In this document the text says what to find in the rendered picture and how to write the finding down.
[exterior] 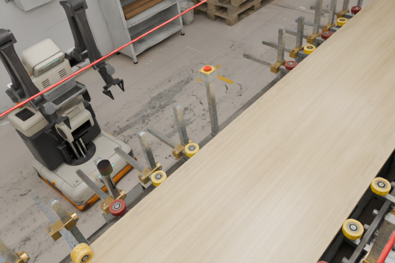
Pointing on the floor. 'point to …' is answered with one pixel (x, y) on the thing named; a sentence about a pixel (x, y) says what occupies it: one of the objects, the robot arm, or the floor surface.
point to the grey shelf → (106, 3)
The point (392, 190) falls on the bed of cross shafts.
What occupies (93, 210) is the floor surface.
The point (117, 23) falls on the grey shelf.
